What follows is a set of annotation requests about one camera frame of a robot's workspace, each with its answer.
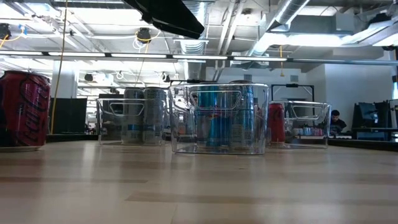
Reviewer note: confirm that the blue silver energy can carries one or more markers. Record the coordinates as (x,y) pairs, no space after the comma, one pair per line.
(207,121)
(244,124)
(224,124)

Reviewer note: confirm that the red cola can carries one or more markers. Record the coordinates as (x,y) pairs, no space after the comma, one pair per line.
(25,109)
(276,124)

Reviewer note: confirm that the black monitor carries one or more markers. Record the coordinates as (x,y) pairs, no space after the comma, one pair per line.
(367,116)

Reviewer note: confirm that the overhead light bar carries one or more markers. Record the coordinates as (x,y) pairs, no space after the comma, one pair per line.
(199,57)

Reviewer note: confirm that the black partition panel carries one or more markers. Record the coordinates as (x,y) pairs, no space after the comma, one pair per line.
(68,115)

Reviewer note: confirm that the person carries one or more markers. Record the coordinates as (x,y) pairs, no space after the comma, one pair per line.
(337,124)

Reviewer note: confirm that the silver spiral air duct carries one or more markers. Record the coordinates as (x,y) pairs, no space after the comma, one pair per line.
(289,12)
(194,49)

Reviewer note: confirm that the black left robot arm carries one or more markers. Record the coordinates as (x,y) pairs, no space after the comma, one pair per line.
(168,15)

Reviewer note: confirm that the clear plastic bin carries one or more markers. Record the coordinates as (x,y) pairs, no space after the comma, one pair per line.
(105,124)
(185,137)
(311,138)

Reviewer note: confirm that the black ceiling dome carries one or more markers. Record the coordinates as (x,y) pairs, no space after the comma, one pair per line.
(144,35)
(4,31)

